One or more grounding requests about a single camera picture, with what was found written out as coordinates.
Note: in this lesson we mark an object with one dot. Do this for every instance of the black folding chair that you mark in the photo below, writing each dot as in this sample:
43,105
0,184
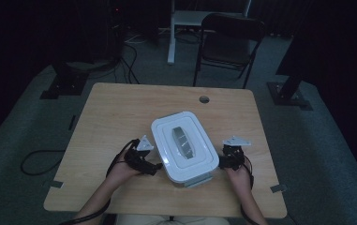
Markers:
229,47

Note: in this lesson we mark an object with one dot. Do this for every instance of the black tape strip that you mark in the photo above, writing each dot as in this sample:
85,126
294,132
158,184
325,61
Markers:
71,122

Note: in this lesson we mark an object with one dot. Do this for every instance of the white desk frame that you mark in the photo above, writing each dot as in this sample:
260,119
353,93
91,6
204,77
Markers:
179,18

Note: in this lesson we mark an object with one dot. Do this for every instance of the black stand base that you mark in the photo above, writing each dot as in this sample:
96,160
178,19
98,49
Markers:
287,93
65,84

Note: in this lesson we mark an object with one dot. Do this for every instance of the person's left hand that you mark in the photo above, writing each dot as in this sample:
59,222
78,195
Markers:
121,173

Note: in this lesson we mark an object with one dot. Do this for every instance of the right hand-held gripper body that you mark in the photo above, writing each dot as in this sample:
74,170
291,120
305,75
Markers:
237,153

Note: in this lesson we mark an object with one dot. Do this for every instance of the grey tape piece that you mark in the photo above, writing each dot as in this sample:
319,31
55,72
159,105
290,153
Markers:
278,188
56,184

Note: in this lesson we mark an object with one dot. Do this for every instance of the transparent grey storage box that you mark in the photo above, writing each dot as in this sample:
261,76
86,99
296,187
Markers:
198,182

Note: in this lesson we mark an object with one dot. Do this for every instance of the white storage box lid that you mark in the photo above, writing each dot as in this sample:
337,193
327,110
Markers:
184,146

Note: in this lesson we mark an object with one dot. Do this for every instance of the dark computer tower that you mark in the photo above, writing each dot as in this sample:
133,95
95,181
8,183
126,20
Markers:
115,31

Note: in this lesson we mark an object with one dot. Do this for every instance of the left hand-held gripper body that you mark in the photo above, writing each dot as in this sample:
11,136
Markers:
137,154

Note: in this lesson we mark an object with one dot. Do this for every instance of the person's right hand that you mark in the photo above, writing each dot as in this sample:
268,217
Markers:
240,179

